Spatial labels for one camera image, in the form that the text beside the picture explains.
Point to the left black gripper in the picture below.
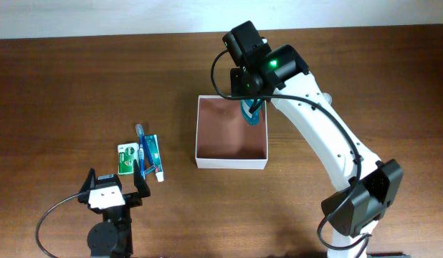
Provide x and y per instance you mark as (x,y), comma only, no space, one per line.
(135,199)

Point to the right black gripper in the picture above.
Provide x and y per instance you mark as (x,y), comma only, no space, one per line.
(239,85)

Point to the teal Listerine mouthwash bottle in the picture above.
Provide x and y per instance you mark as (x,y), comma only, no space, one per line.
(251,118)

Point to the green white Dettol soap bar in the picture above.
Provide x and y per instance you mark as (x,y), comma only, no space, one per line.
(127,155)

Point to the dark blue Dettol foam bottle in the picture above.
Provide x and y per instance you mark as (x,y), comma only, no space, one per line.
(327,97)

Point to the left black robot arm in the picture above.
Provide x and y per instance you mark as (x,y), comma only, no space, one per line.
(112,237)

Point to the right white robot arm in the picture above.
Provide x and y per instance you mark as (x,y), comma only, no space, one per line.
(365,185)

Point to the white open cardboard box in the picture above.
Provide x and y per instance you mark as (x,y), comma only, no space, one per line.
(225,140)

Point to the blue white toothbrush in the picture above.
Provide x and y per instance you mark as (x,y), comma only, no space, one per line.
(141,152)

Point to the teal toothpaste tube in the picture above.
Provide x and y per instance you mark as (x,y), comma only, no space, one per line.
(152,143)

